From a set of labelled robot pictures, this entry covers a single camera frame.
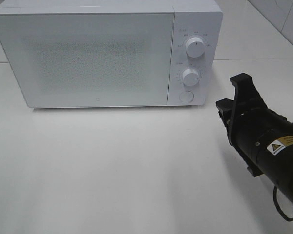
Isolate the upper white microwave knob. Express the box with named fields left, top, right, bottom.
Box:
left=186, top=36, right=205, bottom=58

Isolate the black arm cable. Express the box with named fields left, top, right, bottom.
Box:
left=272, top=186, right=293, bottom=222

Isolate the round white door button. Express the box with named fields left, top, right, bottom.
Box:
left=179, top=91, right=194, bottom=103

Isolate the white microwave oven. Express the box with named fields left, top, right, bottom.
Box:
left=0, top=0, right=223, bottom=108

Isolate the white microwave door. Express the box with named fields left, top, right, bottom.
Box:
left=0, top=13, right=174, bottom=108

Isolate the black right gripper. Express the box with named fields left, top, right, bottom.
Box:
left=216, top=73, right=293, bottom=177

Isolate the lower white microwave knob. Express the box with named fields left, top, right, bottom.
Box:
left=182, top=68, right=199, bottom=86

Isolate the white microwave knob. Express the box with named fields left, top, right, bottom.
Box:
left=186, top=36, right=205, bottom=58
left=182, top=68, right=199, bottom=86

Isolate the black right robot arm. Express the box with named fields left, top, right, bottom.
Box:
left=216, top=73, right=293, bottom=203

